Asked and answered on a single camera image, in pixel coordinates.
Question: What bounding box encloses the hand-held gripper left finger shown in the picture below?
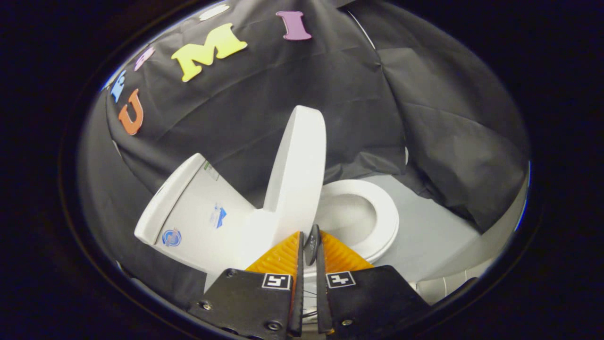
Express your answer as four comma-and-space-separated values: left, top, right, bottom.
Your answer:
188, 230, 305, 340

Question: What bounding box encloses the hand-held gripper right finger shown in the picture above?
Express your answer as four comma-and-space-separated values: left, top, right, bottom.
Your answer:
315, 230, 431, 337

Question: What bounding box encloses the white toilet lid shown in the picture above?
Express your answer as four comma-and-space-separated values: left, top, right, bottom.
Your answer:
262, 105, 327, 266

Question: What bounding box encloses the white toilet bowl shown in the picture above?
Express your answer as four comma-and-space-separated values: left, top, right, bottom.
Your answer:
302, 179, 400, 280

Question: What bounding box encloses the white toilet tank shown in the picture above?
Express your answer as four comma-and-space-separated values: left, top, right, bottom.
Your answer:
134, 153, 265, 279

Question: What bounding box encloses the black backdrop cloth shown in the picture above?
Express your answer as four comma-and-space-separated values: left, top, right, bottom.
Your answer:
78, 0, 530, 307

